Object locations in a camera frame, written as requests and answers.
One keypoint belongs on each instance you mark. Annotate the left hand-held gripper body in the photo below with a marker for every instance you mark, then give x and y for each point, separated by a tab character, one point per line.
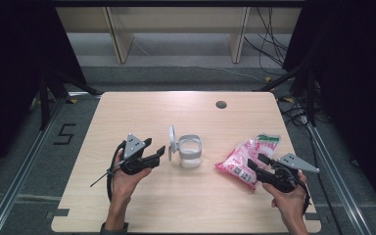
133	156

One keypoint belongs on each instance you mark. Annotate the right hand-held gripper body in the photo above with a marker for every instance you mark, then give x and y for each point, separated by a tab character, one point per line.
280	178

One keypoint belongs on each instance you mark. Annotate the pink and white plastic bag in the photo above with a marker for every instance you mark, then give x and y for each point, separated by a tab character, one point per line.
241	160

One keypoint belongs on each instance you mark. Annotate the clear plastic jar with lid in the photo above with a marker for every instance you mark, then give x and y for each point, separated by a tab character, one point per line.
189	151

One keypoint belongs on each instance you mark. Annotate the person's right hand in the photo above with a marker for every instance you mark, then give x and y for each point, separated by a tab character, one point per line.
290	202

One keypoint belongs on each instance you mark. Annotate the person's left hand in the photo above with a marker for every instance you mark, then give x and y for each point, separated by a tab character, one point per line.
124	184

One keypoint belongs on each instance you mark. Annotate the black metal stand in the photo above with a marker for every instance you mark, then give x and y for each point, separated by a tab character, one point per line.
310	98
45	98

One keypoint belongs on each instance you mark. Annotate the dark curtain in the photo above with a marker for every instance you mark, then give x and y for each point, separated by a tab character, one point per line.
9	65
359	81

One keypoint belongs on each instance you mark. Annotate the beige wooden shelf unit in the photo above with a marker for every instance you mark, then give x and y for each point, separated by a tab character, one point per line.
176	19

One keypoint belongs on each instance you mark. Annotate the aluminium floor rail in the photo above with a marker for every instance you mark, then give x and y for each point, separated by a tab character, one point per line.
336	176
23	169

